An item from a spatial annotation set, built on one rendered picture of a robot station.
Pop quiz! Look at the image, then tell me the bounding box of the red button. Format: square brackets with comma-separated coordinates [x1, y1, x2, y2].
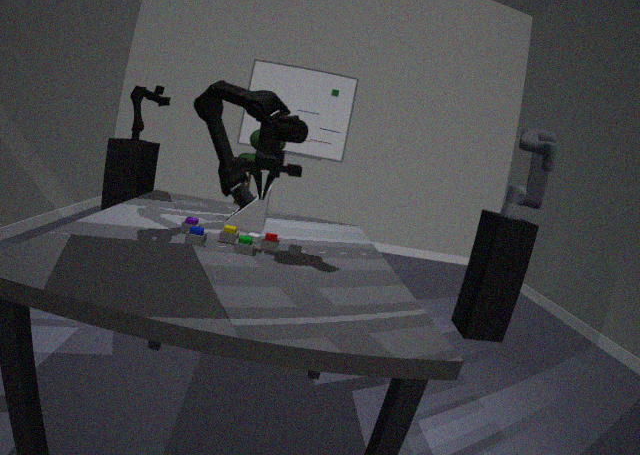
[261, 233, 279, 252]

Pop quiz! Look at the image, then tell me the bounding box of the green button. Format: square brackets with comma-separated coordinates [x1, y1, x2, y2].
[233, 236, 255, 256]

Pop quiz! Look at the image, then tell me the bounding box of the purple button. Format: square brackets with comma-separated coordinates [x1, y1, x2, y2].
[181, 217, 201, 233]

